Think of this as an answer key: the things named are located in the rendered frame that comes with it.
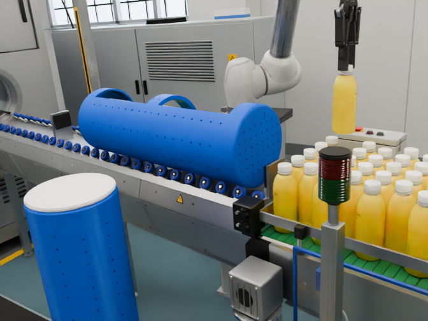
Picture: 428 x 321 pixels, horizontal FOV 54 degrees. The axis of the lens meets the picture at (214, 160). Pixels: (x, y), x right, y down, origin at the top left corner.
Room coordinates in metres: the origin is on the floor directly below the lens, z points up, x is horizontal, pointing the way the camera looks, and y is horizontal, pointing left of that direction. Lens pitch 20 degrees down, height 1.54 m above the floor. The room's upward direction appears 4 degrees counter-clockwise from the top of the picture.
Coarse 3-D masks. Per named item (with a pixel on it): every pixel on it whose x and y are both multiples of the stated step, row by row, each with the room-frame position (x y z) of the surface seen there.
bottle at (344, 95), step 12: (336, 84) 1.26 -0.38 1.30; (348, 84) 1.24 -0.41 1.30; (336, 96) 1.25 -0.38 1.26; (348, 96) 1.24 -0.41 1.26; (336, 108) 1.25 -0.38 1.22; (348, 108) 1.24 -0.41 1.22; (336, 120) 1.25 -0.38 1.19; (348, 120) 1.24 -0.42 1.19; (336, 132) 1.25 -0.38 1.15; (348, 132) 1.24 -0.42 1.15
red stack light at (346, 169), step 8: (320, 160) 0.77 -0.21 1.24; (328, 160) 0.75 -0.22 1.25; (336, 160) 0.75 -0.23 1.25; (344, 160) 0.75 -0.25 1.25; (320, 168) 0.77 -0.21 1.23; (328, 168) 0.75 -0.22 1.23; (336, 168) 0.75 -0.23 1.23; (344, 168) 0.75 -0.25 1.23; (320, 176) 0.77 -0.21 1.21; (328, 176) 0.75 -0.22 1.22; (336, 176) 0.75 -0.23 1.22; (344, 176) 0.75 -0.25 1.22
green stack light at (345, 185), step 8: (320, 184) 0.77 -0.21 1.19; (328, 184) 0.75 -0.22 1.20; (336, 184) 0.75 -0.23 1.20; (344, 184) 0.75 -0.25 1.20; (320, 192) 0.77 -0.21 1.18; (328, 192) 0.75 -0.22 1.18; (336, 192) 0.75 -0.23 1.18; (344, 192) 0.75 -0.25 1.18; (328, 200) 0.75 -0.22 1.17; (336, 200) 0.75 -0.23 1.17; (344, 200) 0.75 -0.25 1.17
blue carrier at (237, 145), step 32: (96, 96) 1.84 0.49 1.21; (128, 96) 1.96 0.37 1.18; (160, 96) 1.62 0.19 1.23; (96, 128) 1.73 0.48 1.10; (128, 128) 1.58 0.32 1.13; (160, 128) 1.47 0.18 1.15; (192, 128) 1.37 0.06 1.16; (224, 128) 1.29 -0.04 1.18; (256, 128) 1.33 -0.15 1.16; (160, 160) 1.50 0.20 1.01; (192, 160) 1.36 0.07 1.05; (224, 160) 1.26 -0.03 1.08; (256, 160) 1.32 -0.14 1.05
